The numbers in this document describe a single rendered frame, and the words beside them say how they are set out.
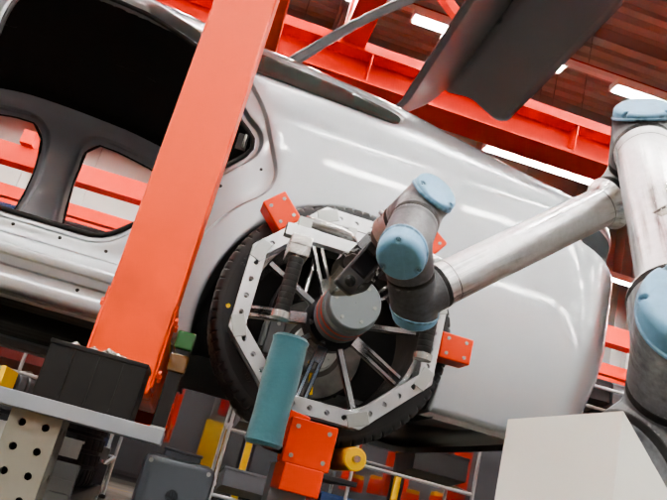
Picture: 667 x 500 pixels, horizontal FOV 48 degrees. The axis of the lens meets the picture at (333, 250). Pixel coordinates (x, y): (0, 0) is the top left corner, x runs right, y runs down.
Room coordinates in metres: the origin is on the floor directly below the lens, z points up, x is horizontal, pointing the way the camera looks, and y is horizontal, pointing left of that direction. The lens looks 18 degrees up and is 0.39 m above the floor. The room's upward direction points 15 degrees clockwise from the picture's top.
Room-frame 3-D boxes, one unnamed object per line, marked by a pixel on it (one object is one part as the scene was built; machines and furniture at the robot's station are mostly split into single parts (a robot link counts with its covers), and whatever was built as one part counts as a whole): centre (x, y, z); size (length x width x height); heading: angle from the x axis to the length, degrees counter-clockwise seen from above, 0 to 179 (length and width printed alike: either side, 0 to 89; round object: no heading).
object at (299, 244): (1.66, 0.08, 0.93); 0.09 x 0.05 x 0.05; 8
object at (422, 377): (1.88, -0.06, 0.85); 0.54 x 0.07 x 0.54; 98
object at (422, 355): (1.67, -0.26, 0.83); 0.04 x 0.04 x 0.16
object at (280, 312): (1.63, 0.08, 0.83); 0.04 x 0.04 x 0.16
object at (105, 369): (1.58, 0.41, 0.51); 0.20 x 0.14 x 0.13; 97
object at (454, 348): (1.93, -0.37, 0.85); 0.09 x 0.08 x 0.07; 98
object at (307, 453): (1.92, -0.06, 0.48); 0.16 x 0.12 x 0.17; 8
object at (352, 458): (2.00, -0.17, 0.51); 0.29 x 0.06 x 0.06; 8
